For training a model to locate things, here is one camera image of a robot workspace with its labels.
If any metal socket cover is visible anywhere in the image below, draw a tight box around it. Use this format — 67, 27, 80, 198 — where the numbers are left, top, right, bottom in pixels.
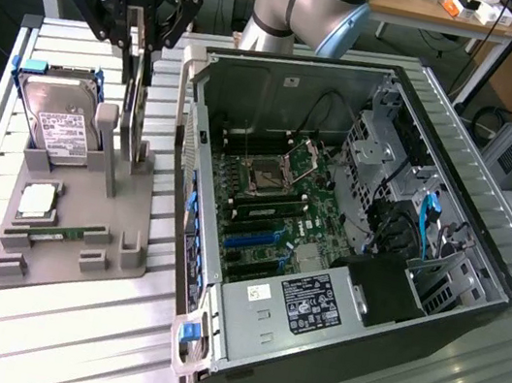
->
276, 134, 325, 189

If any orange and white box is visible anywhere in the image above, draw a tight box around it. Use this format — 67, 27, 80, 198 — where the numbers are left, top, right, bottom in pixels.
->
440, 0, 465, 18

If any green RAM stick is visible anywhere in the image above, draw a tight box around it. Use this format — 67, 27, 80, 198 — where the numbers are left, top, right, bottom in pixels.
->
26, 219, 91, 251

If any perforated metal disk bay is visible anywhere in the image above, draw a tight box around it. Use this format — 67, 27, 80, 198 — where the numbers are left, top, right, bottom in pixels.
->
325, 106, 448, 260

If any gray looped wire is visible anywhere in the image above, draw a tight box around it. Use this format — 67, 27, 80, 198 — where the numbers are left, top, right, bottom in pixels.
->
432, 215, 481, 262

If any black plastic shroud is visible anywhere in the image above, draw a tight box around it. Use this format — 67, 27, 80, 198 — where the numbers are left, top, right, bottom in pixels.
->
336, 246, 437, 337

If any black and white box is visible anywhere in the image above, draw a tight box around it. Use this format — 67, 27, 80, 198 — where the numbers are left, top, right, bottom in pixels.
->
451, 0, 484, 16

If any black RAM slot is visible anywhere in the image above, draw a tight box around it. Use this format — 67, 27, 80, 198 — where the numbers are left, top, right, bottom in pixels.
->
222, 124, 293, 152
223, 130, 294, 157
228, 189, 307, 223
228, 184, 306, 217
221, 119, 292, 146
226, 179, 305, 211
224, 135, 295, 162

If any black tripod pole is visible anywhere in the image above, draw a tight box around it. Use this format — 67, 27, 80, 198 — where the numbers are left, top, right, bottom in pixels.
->
450, 0, 512, 120

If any thin socket locking lever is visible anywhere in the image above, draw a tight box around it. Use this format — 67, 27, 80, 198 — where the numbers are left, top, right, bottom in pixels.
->
239, 119, 256, 165

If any hard disk in blue carrier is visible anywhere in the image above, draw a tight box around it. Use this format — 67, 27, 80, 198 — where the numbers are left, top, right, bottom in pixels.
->
0, 54, 113, 175

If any black looped wire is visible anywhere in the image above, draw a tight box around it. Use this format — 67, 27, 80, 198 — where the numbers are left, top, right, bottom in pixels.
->
302, 85, 360, 144

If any silver chipset heatsink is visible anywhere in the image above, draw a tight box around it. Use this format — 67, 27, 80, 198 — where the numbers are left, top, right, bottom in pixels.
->
292, 248, 331, 277

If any graphics card with black shroud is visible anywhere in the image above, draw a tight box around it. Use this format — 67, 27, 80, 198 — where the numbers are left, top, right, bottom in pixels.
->
102, 4, 167, 168

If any gray plastic parts rack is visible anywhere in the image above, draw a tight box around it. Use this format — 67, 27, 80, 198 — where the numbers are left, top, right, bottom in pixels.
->
0, 86, 175, 316

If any white cardboard box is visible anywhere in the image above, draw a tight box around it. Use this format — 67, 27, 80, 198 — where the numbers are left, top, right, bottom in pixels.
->
472, 2, 512, 32

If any coiled black floor cable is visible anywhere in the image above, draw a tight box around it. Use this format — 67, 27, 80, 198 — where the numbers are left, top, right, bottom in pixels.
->
466, 102, 512, 146

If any black cable bundle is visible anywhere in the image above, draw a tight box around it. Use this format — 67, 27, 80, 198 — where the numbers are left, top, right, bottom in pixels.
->
363, 150, 439, 265

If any green Dell motherboard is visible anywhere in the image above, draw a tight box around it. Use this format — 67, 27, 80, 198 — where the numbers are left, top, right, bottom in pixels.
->
189, 118, 377, 306

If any silver CPU chip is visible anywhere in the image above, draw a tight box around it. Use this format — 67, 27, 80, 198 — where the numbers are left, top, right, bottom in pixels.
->
15, 181, 62, 224

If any CPU socket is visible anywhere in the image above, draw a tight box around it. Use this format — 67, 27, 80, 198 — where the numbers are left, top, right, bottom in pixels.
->
238, 147, 296, 203

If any blue wire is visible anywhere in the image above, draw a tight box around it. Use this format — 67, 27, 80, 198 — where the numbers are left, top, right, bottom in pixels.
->
412, 189, 447, 265

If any gray power supply unit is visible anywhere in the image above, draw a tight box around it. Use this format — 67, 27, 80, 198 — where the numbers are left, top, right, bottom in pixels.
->
207, 253, 352, 381

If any slotted metal disk bay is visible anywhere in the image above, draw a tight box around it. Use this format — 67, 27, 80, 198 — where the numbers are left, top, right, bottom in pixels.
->
399, 241, 496, 325

